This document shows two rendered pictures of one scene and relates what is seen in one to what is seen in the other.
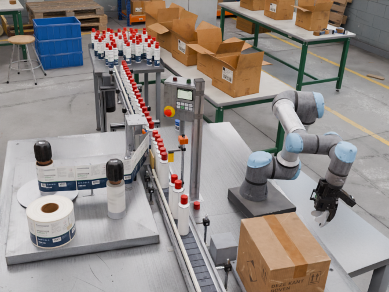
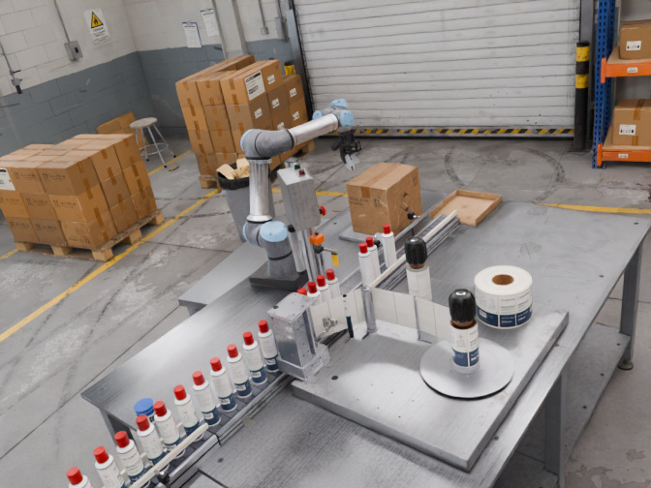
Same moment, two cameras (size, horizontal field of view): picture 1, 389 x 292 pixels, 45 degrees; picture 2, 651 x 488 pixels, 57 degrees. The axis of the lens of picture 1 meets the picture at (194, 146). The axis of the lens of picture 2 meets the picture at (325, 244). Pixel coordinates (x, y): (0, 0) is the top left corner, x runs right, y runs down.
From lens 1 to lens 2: 3.66 m
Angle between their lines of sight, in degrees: 100
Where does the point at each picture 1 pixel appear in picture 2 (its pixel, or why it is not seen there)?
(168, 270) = (434, 261)
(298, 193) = (242, 269)
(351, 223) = not seen: hidden behind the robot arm
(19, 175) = (480, 423)
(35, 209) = (519, 284)
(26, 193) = (496, 375)
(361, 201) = (31, 424)
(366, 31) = not seen: outside the picture
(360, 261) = not seen: hidden behind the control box
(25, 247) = (542, 310)
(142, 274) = (455, 266)
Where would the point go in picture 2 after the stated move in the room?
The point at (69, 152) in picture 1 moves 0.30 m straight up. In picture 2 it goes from (349, 469) to (332, 391)
